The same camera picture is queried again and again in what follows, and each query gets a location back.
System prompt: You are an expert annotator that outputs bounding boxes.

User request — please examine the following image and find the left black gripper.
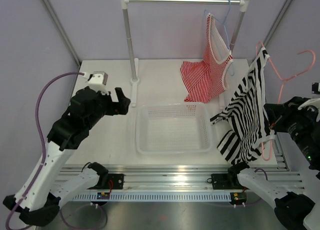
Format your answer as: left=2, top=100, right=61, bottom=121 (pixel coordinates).
left=85, top=87, right=131, bottom=130

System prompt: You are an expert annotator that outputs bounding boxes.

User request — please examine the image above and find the black white striped tank top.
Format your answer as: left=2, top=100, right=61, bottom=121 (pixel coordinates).
left=210, top=47, right=275, bottom=165

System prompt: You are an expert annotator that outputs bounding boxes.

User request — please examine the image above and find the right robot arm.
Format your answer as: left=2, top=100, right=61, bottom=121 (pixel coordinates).
left=226, top=96, right=320, bottom=230

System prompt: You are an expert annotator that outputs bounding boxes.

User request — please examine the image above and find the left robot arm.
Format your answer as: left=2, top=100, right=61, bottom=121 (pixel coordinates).
left=3, top=86, right=131, bottom=227

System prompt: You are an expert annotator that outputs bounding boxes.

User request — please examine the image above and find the red white striped tank top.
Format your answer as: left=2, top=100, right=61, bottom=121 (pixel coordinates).
left=180, top=13, right=233, bottom=103

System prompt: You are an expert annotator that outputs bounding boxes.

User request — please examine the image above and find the white plastic basket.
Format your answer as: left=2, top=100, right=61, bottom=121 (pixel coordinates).
left=135, top=102, right=213, bottom=155

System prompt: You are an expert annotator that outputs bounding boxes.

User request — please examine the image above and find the white clothes rack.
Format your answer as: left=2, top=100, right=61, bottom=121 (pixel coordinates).
left=120, top=0, right=251, bottom=108

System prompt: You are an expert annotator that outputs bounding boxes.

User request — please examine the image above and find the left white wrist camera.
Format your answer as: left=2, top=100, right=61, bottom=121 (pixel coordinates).
left=81, top=71, right=109, bottom=94

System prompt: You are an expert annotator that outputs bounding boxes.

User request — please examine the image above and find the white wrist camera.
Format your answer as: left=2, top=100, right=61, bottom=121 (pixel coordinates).
left=298, top=82, right=320, bottom=110
left=81, top=71, right=109, bottom=94

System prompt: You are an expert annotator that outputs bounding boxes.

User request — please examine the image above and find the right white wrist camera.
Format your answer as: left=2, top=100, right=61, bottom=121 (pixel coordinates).
left=298, top=82, right=320, bottom=110

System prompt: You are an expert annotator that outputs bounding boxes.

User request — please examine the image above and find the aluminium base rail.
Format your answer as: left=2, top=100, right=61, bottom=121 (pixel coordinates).
left=37, top=164, right=306, bottom=193

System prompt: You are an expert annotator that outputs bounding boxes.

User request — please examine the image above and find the white slotted cable duct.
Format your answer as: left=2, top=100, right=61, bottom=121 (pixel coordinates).
left=72, top=191, right=231, bottom=202

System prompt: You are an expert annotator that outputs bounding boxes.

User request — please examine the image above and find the blue wire hanger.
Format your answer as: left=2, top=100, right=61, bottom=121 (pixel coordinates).
left=213, top=0, right=235, bottom=77

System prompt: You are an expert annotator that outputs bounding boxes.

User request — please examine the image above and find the right aluminium frame post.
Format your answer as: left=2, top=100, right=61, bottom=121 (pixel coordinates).
left=262, top=0, right=294, bottom=47

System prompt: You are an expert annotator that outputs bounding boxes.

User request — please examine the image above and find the aluminium frame post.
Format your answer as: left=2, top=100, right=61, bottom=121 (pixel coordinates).
left=40, top=0, right=82, bottom=68
left=262, top=0, right=294, bottom=47

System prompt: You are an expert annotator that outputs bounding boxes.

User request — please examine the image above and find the left aluminium frame post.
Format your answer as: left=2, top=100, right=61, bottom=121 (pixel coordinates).
left=40, top=0, right=82, bottom=68

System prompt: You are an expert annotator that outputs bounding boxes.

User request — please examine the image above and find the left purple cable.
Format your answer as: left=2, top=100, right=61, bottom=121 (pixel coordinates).
left=4, top=71, right=87, bottom=230

